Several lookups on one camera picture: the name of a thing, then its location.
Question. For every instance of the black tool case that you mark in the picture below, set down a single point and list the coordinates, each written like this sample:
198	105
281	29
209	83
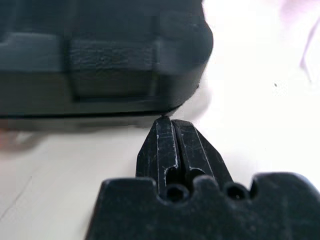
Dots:
100	62

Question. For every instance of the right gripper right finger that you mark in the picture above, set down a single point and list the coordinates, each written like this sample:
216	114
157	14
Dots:
197	152

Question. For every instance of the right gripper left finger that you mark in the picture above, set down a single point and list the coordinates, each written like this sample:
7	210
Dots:
155	150

